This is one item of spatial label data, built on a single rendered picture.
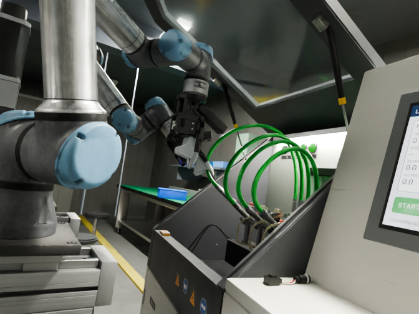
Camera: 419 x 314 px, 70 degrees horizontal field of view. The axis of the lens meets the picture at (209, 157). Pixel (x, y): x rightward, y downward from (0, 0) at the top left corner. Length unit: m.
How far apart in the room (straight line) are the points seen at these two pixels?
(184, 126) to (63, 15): 0.43
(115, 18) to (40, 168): 0.42
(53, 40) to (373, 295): 0.73
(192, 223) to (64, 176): 0.91
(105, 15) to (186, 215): 0.87
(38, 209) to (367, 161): 0.72
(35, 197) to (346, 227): 0.66
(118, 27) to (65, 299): 0.62
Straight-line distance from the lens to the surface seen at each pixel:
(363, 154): 0.83
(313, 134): 1.29
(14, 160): 0.63
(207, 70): 0.91
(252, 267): 0.75
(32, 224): 0.65
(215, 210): 1.41
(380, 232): 0.73
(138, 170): 7.67
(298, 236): 0.81
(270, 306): 0.61
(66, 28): 0.56
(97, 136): 0.53
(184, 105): 0.87
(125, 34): 0.85
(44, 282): 0.68
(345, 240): 0.78
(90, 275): 0.69
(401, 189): 0.73
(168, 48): 0.81
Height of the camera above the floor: 1.19
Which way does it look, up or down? 4 degrees up
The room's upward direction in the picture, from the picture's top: 8 degrees clockwise
